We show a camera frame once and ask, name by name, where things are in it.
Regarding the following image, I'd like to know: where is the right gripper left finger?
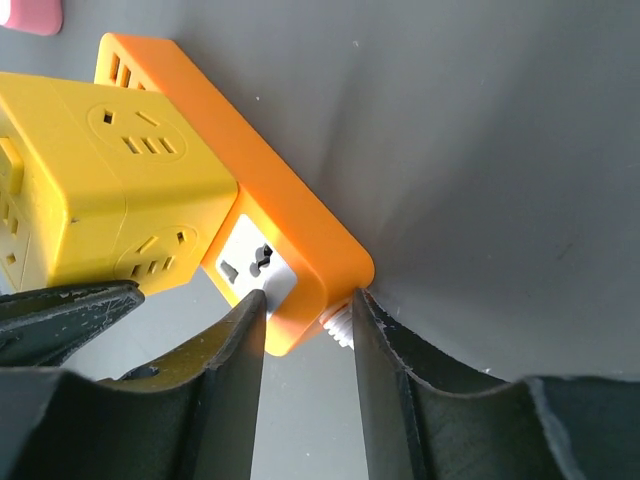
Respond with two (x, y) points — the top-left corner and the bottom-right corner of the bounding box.
(1, 290), (266, 479)

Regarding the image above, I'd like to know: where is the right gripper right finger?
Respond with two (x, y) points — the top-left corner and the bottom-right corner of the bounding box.
(353, 290), (639, 479)

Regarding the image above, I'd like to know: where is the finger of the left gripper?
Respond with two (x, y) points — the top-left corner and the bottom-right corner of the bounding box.
(1, 280), (145, 367)

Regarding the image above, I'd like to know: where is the pink triangular socket board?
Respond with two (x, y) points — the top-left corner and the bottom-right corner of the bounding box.
(1, 0), (63, 36)

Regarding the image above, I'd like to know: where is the yellow cube adapter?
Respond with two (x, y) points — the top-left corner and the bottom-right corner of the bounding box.
(1, 73), (238, 295)

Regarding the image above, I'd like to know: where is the orange power strip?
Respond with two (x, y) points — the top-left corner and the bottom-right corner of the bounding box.
(94, 33), (375, 356)

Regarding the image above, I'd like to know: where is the white power cable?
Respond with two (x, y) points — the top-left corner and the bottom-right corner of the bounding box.
(319, 295), (357, 351)

